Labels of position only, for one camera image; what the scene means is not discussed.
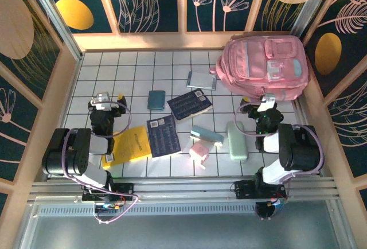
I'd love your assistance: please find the small teal notebook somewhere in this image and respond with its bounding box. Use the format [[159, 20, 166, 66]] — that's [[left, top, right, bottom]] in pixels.
[[147, 90, 166, 111]]

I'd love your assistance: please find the mint green glasses case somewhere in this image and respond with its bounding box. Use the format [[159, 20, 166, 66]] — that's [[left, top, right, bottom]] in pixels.
[[225, 120, 249, 161]]

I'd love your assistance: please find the pink student backpack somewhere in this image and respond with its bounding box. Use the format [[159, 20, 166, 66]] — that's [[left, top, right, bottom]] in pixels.
[[210, 32, 309, 102]]

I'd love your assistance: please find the yellow book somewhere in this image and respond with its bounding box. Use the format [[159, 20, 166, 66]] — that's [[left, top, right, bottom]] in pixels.
[[101, 125, 152, 170]]

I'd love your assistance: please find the silver grey notebook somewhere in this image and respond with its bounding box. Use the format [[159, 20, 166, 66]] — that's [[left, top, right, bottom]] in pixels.
[[186, 71, 218, 91]]

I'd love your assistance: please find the light blue pencil case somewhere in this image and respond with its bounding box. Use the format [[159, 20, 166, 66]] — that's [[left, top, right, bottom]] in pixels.
[[189, 125, 225, 147]]

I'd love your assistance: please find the thin dark blue book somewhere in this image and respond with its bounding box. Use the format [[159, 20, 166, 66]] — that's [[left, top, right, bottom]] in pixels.
[[146, 114, 182, 158]]

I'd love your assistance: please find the thick dark blue book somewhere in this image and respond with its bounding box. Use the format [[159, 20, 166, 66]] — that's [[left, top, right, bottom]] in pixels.
[[166, 88, 213, 124]]

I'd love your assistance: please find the small pink box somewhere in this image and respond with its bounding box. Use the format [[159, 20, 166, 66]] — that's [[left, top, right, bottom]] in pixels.
[[188, 141, 210, 170]]

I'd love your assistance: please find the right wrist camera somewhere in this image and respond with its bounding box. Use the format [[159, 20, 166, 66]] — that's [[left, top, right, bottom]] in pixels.
[[257, 93, 278, 112]]

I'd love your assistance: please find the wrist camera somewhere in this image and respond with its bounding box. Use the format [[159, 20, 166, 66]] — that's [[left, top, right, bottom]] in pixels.
[[257, 93, 278, 112], [88, 91, 112, 111]]

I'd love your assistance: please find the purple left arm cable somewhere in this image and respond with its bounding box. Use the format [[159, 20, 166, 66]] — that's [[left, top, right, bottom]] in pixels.
[[61, 101, 141, 224]]

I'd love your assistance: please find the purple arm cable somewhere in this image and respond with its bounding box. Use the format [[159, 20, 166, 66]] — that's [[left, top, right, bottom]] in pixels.
[[61, 101, 141, 224], [234, 102, 326, 201]]

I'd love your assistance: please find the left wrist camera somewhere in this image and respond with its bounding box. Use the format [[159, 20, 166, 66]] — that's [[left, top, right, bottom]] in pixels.
[[88, 91, 112, 111]]

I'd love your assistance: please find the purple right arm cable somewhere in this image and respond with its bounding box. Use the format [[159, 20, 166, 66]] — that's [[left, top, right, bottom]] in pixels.
[[234, 102, 326, 201]]

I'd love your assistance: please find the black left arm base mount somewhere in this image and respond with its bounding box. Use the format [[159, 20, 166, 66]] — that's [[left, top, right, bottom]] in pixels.
[[81, 182, 135, 204]]

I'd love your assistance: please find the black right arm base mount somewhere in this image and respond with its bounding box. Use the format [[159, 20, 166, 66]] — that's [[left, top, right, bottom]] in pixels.
[[231, 180, 287, 201]]

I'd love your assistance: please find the aluminium corner post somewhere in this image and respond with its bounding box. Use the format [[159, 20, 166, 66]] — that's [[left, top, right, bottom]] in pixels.
[[291, 0, 337, 42], [24, 0, 84, 60]]

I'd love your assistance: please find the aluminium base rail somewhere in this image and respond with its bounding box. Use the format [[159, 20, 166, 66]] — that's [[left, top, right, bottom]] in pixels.
[[27, 176, 341, 204]]

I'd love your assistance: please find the perforated metal cable duct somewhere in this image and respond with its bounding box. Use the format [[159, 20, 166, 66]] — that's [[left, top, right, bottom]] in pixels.
[[36, 204, 259, 217]]

